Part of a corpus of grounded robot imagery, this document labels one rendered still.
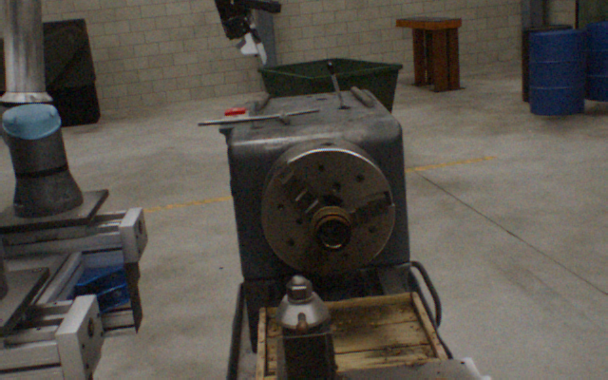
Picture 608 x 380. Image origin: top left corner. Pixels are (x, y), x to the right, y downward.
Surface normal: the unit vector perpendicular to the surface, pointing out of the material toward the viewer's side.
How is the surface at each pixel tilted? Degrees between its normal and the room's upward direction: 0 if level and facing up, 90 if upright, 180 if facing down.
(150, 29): 90
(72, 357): 90
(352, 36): 90
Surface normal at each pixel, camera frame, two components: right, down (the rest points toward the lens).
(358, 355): -0.10, -0.96
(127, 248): 0.07, 0.26
